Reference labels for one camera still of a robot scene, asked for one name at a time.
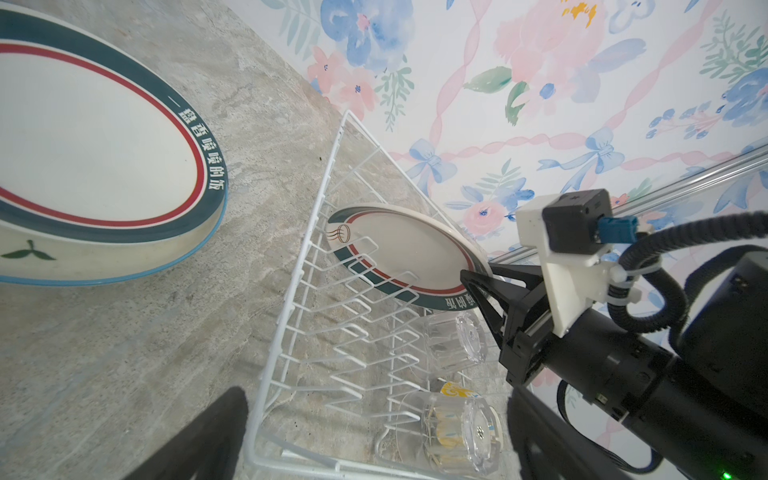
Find watermelon pattern plate blue rim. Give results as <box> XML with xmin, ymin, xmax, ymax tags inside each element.
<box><xmin>1</xmin><ymin>201</ymin><xmax>228</xmax><ymax>287</ymax></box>

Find clear faceted glass middle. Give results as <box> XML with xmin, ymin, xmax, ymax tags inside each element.
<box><xmin>423</xmin><ymin>310</ymin><xmax>488</xmax><ymax>376</ymax></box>

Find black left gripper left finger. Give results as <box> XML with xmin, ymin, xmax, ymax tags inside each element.
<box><xmin>127</xmin><ymin>386</ymin><xmax>249</xmax><ymax>479</ymax></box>

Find blue yellow patterned bowl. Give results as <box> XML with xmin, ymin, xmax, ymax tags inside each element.
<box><xmin>439</xmin><ymin>382</ymin><xmax>480</xmax><ymax>398</ymax></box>

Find clear faceted glass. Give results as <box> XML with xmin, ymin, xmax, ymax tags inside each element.
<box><xmin>423</xmin><ymin>310</ymin><xmax>488</xmax><ymax>376</ymax></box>
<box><xmin>374</xmin><ymin>391</ymin><xmax>504</xmax><ymax>477</ymax></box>

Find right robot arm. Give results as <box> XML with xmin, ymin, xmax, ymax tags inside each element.
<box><xmin>460</xmin><ymin>245</ymin><xmax>767</xmax><ymax>479</ymax></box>

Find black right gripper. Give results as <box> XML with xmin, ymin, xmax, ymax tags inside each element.
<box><xmin>460</xmin><ymin>263</ymin><xmax>672</xmax><ymax>420</ymax></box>

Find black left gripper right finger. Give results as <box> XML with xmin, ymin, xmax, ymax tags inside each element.
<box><xmin>507</xmin><ymin>388</ymin><xmax>628</xmax><ymax>479</ymax></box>

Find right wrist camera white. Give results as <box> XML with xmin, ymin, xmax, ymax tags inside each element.
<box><xmin>515</xmin><ymin>189</ymin><xmax>639</xmax><ymax>338</ymax></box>

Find white plate dark underside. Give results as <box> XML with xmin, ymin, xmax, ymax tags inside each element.
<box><xmin>325</xmin><ymin>203</ymin><xmax>492</xmax><ymax>311</ymax></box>

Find black corrugated cable conduit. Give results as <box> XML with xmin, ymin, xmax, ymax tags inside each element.
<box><xmin>605</xmin><ymin>209</ymin><xmax>768</xmax><ymax>334</ymax></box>

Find white wire dish rack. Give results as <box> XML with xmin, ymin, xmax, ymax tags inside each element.
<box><xmin>242</xmin><ymin>112</ymin><xmax>469</xmax><ymax>479</ymax></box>

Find clear faceted glass front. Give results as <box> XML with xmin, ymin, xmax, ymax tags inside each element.
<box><xmin>374</xmin><ymin>391</ymin><xmax>504</xmax><ymax>477</ymax></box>

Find right aluminium corner post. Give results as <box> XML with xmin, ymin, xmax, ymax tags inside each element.
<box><xmin>488</xmin><ymin>143</ymin><xmax>768</xmax><ymax>265</ymax></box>

